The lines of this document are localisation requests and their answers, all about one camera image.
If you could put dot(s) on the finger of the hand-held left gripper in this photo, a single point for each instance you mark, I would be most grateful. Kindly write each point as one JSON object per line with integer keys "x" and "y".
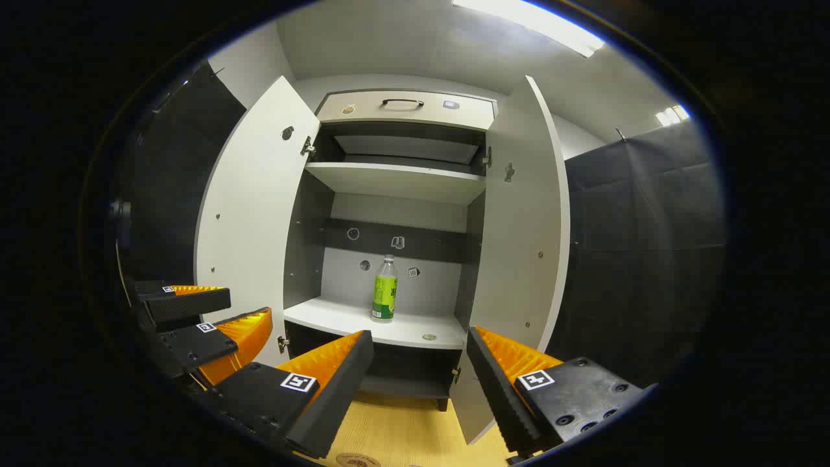
{"x": 188, "y": 305}
{"x": 194, "y": 350}

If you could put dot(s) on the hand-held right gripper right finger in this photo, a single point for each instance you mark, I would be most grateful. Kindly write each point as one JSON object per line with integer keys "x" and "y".
{"x": 496, "y": 395}

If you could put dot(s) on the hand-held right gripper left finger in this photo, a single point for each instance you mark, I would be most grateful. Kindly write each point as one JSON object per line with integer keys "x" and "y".
{"x": 337, "y": 402}

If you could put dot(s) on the clear bottle with green label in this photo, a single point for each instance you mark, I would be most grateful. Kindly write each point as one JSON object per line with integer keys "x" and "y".
{"x": 384, "y": 298}

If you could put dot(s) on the white cabinet shelf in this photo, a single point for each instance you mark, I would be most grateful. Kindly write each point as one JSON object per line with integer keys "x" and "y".
{"x": 395, "y": 181}
{"x": 337, "y": 318}

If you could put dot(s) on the white cabinet drawer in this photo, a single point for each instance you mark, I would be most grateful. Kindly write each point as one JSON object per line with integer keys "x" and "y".
{"x": 421, "y": 117}

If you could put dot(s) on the black backdrop cloth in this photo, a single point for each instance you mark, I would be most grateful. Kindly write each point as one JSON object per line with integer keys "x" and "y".
{"x": 648, "y": 259}

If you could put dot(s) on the small ceiling light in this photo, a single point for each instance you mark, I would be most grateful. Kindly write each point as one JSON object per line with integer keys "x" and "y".
{"x": 671, "y": 115}

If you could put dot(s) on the long ceiling light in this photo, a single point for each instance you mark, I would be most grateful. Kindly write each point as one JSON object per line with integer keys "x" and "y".
{"x": 538, "y": 23}

